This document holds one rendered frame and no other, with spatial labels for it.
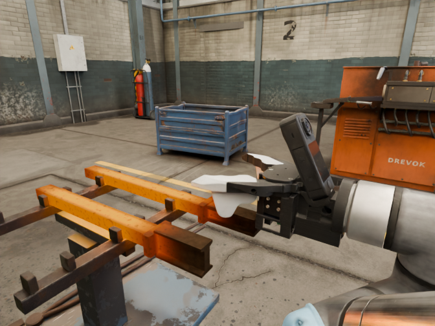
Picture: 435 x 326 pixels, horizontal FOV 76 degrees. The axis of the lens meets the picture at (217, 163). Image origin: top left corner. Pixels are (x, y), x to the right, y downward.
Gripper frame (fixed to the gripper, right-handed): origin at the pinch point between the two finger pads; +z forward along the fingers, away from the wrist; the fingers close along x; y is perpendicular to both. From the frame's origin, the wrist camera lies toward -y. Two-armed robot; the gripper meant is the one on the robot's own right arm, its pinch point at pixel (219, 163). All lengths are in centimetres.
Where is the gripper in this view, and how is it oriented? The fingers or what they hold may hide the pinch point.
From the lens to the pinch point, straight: 45.7
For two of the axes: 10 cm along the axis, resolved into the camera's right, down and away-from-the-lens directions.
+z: -8.3, -1.8, 5.3
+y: 0.0, 9.5, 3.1
